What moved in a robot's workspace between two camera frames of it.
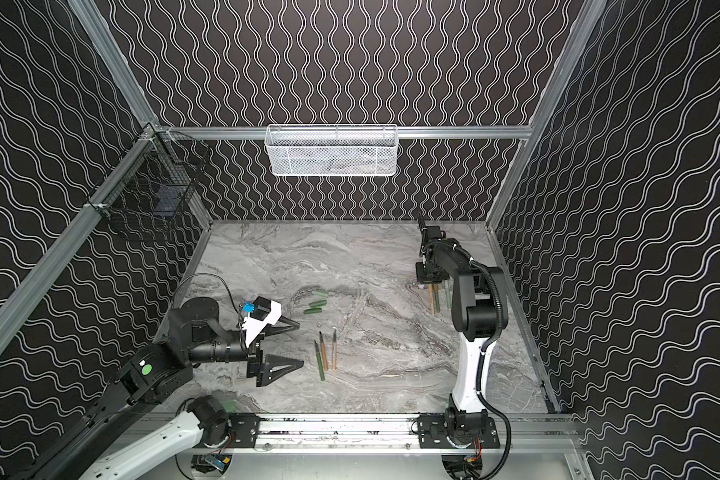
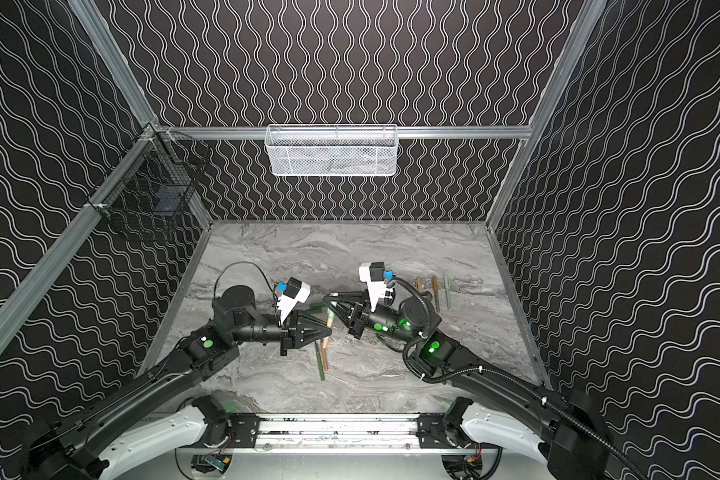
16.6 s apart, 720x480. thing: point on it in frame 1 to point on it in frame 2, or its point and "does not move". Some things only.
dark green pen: [319, 361] does not move
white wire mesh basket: [331, 150] does not move
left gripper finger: [276, 367] to [309, 331]
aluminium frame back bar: [261, 132] does not move
